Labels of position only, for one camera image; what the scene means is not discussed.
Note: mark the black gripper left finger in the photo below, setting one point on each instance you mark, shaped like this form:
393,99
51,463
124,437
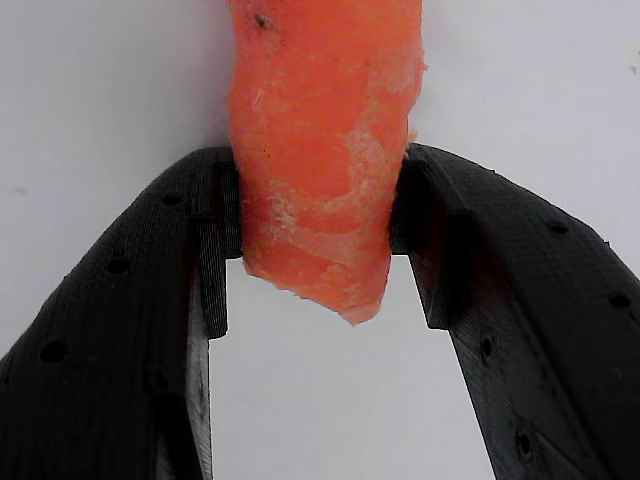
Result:
100,350

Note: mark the orange carrot piece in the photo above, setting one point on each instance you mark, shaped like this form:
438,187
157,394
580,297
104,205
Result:
320,150

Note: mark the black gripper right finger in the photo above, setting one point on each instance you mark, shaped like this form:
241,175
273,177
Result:
540,325

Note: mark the white table cloth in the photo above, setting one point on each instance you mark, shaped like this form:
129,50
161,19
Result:
100,75

